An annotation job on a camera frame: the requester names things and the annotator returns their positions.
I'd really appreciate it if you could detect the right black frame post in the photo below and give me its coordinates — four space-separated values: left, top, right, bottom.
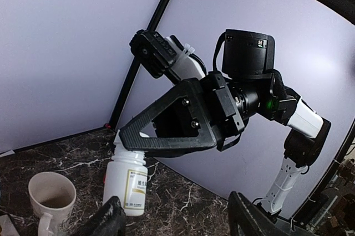
105 0 186 129

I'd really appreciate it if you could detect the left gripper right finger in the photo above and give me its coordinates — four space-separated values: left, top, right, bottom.
227 191 282 235

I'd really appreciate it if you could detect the cream ceramic mug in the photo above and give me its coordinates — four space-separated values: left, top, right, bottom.
28 172 77 235

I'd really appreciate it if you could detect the small white pill bottle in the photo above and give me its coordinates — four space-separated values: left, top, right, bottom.
103 135 148 217

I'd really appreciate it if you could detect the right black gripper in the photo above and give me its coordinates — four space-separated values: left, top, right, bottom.
119 71 245 158

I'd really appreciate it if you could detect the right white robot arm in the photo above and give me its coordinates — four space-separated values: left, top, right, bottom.
116 29 331 221

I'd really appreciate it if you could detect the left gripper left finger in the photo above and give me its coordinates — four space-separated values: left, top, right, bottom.
83 196 126 235

